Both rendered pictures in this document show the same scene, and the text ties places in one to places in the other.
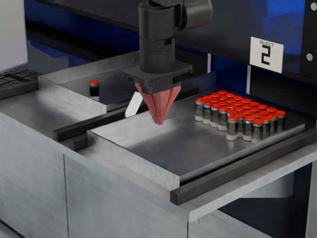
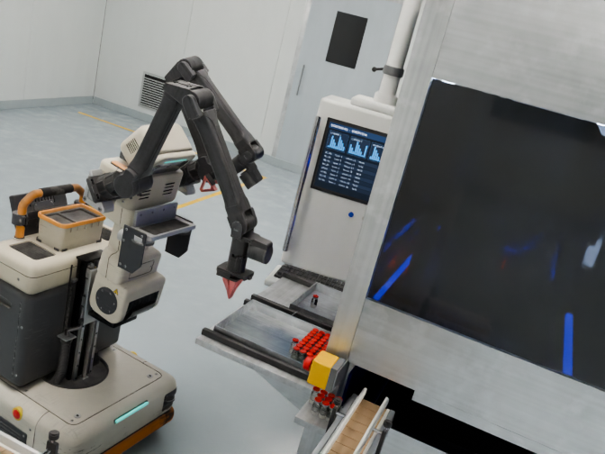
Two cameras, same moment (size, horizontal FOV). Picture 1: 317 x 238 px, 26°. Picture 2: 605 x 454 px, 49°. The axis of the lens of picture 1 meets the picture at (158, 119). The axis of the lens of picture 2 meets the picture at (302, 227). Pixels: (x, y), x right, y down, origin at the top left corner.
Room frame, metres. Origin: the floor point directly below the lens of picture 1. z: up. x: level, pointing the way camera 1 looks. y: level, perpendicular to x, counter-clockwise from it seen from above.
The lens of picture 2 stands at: (0.29, -1.70, 1.90)
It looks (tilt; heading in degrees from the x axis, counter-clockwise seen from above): 18 degrees down; 60
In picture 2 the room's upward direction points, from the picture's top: 14 degrees clockwise
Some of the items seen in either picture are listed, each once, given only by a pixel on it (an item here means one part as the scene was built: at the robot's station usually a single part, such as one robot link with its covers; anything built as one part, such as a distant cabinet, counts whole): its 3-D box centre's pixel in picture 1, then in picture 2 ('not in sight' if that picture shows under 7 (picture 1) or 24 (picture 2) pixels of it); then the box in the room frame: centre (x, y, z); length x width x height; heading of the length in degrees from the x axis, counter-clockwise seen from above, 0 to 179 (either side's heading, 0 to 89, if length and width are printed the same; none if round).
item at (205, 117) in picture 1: (227, 120); (304, 344); (1.29, -0.14, 0.90); 0.18 x 0.02 x 0.05; 42
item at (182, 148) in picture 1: (196, 135); (279, 336); (1.23, -0.08, 0.90); 0.34 x 0.26 x 0.04; 132
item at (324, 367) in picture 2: not in sight; (325, 370); (1.20, -0.41, 0.99); 0.08 x 0.07 x 0.07; 132
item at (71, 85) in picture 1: (128, 80); (345, 313); (1.56, 0.07, 0.90); 0.34 x 0.26 x 0.04; 132
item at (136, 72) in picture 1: (157, 56); (237, 263); (1.07, 0.00, 1.11); 0.10 x 0.07 x 0.07; 132
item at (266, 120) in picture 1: (235, 117); (311, 347); (1.30, -0.16, 0.90); 0.18 x 0.02 x 0.05; 42
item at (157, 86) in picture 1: (152, 99); (229, 283); (1.06, 0.01, 1.04); 0.07 x 0.07 x 0.09; 42
